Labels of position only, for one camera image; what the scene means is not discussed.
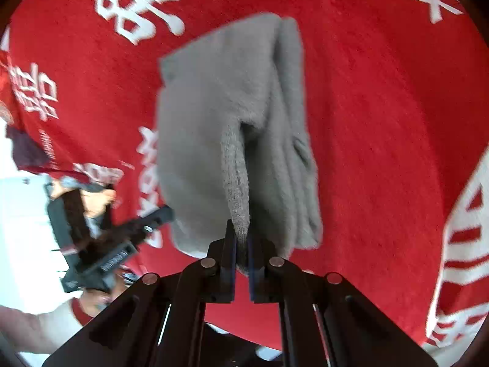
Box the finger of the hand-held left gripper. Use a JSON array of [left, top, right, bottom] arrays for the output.
[[100, 205, 175, 246]]

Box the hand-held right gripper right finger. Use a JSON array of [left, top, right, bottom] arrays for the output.
[[246, 234, 440, 367]]

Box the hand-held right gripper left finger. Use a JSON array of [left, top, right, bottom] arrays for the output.
[[42, 220, 237, 367]]

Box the grey knit sweater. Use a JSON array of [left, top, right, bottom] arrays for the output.
[[156, 12, 323, 276]]

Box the person's left forearm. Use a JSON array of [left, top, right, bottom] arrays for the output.
[[0, 273, 128, 356]]

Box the person's left hand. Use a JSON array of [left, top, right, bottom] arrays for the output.
[[50, 180, 117, 219]]

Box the dark maroon cloth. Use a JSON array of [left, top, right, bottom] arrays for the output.
[[6, 125, 51, 174]]

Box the red printed blanket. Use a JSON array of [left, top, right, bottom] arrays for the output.
[[0, 0, 489, 360]]

